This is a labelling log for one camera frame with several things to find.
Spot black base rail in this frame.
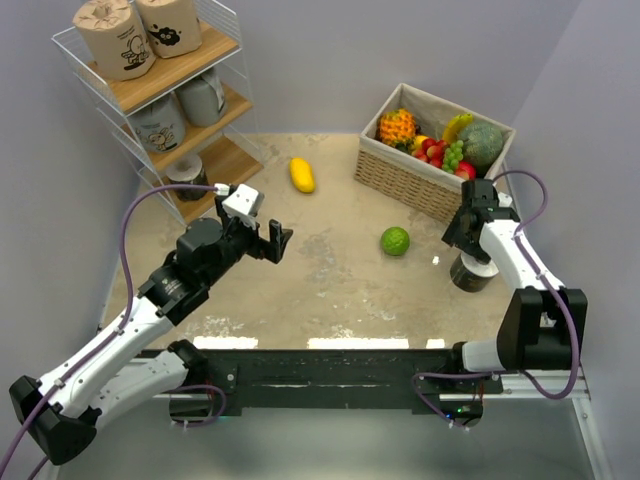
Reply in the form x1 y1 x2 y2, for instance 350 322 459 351
168 340 503 425

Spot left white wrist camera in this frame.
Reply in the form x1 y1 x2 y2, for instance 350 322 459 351
214 183 264 224

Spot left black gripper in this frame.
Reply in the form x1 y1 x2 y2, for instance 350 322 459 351
203 195 292 287

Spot green grapes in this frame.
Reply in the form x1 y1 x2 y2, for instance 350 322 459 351
442 140 464 174

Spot pineapple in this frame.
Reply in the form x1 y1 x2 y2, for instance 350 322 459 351
376 108 416 148

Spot brown roll with black print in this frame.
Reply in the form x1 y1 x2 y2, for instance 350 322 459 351
134 0 202 58

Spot brown paper towel roll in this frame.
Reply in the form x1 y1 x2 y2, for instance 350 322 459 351
73 1 156 81

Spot grey paper towel roll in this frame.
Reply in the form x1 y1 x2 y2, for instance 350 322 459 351
130 94 186 153

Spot red apples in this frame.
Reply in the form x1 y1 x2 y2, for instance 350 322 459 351
410 137 476 181

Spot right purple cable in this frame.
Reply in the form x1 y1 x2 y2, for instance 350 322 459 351
410 170 582 426

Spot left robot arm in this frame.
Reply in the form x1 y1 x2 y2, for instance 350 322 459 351
9 193 293 466

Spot white wire wooden shelf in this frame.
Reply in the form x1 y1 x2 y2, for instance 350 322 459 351
52 1 262 224

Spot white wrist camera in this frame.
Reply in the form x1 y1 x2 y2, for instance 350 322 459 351
498 192 513 208
214 183 264 224

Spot yellow mango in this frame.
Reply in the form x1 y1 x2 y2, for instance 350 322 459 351
289 157 316 194

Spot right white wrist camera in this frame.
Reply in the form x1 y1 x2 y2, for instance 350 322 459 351
498 192 513 208

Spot dark grey towel roll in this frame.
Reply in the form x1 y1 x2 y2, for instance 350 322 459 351
176 67 227 127

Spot green melon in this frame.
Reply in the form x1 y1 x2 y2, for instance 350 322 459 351
457 121 504 171

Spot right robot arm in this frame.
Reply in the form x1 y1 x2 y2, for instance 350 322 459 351
442 179 588 393

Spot green bumpy citrus fruit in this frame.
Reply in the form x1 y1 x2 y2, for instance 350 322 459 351
380 227 410 256

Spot woven fruit basket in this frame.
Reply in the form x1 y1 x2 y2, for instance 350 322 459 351
353 82 517 226

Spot aluminium frame rail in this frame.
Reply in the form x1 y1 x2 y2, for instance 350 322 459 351
499 368 613 479

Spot white paper towel roll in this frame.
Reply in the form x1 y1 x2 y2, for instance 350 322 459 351
449 252 499 293

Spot white and grey towel roll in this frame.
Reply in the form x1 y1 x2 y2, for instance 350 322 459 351
165 153 209 202

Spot yellow banana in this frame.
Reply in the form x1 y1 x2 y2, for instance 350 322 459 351
441 113 474 144

